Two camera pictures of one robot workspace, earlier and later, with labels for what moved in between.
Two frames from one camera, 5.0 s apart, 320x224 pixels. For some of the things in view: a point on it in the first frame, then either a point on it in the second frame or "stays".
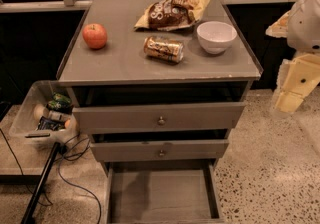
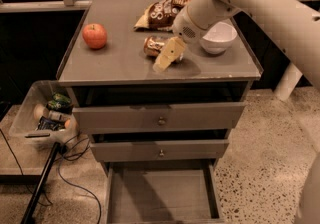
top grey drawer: x=159 y=115 stays
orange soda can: x=165 y=50 stays
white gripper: x=305 y=28 -> x=182 y=28
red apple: x=95 y=35 stays
